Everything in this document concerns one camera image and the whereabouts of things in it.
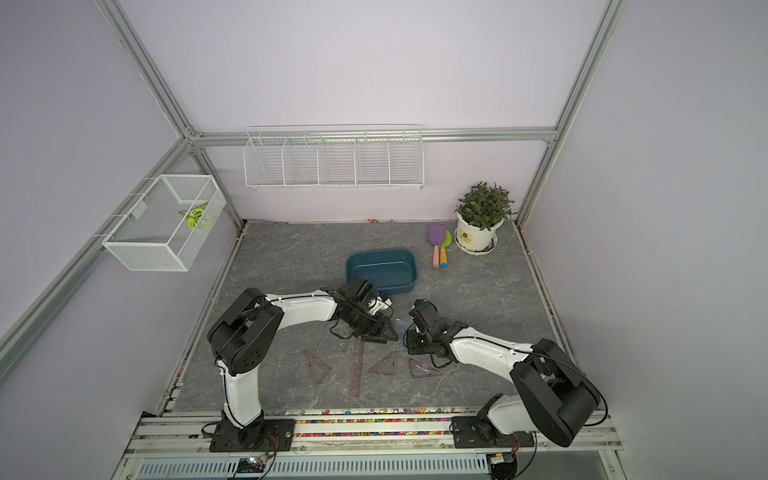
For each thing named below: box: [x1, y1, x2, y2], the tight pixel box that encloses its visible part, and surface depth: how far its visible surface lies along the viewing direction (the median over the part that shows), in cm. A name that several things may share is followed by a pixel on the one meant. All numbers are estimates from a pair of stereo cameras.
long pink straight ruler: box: [349, 340, 364, 398], surface depth 86 cm
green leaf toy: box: [178, 201, 209, 230], surface depth 83 cm
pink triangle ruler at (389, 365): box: [368, 351, 402, 376], surface depth 86 cm
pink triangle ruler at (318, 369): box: [304, 349, 332, 387], surface depth 86 cm
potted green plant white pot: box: [454, 182, 517, 255], surface depth 102 cm
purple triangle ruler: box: [408, 358, 447, 379], surface depth 86 cm
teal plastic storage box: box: [346, 248, 418, 294], surface depth 108 cm
